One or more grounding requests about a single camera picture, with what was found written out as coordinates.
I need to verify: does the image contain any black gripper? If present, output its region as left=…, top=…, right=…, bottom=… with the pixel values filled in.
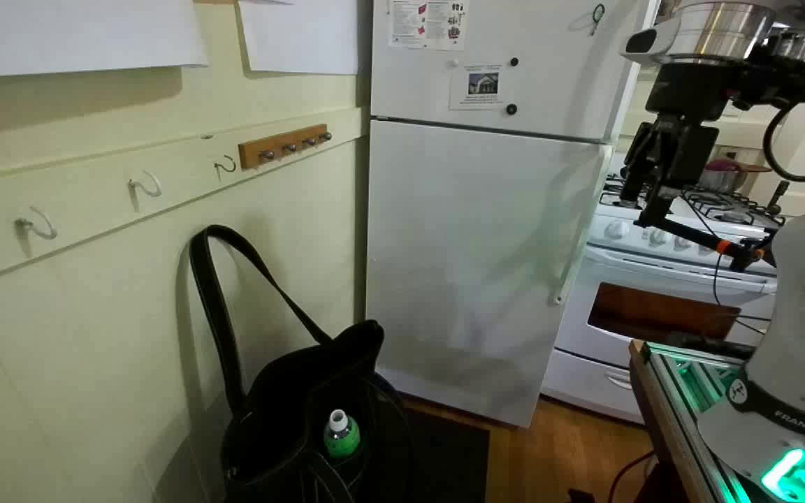
left=618, top=60, right=731, bottom=231

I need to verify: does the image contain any printed paper fridge notice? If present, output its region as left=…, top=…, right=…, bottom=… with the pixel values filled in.
left=386, top=0, right=471, bottom=52

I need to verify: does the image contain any small white paper sheet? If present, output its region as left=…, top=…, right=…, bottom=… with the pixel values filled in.
left=234, top=0, right=360, bottom=80

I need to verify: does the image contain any black rod orange band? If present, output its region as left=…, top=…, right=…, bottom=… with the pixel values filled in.
left=635, top=210, right=771, bottom=275

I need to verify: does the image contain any aluminium robot base cart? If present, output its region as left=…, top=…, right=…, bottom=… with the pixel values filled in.
left=627, top=338, right=805, bottom=503

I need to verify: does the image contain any wooden key hook rack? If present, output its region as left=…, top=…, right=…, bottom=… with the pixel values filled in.
left=234, top=122, right=336, bottom=173

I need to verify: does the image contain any white kitchen stove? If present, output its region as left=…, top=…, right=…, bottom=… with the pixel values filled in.
left=539, top=179, right=782, bottom=428

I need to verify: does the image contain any green plastic bottle white cap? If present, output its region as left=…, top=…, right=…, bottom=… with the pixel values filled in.
left=320, top=405, right=367, bottom=461

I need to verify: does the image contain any large white paper sheet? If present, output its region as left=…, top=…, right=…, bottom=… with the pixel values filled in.
left=0, top=0, right=210, bottom=81

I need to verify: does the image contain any photo fridge magnet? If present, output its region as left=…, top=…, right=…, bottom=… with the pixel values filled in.
left=463, top=68, right=504, bottom=102

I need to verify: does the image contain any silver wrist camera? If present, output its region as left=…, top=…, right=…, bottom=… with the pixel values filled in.
left=622, top=25, right=695, bottom=68

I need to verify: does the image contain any black floor mat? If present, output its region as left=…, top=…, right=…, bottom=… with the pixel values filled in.
left=362, top=401, right=494, bottom=503

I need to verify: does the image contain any white refrigerator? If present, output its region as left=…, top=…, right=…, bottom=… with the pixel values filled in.
left=362, top=0, right=655, bottom=432

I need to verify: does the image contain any black tote bag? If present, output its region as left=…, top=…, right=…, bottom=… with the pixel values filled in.
left=188, top=222, right=416, bottom=503

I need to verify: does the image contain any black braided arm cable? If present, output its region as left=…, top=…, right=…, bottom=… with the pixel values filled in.
left=761, top=99, right=805, bottom=184

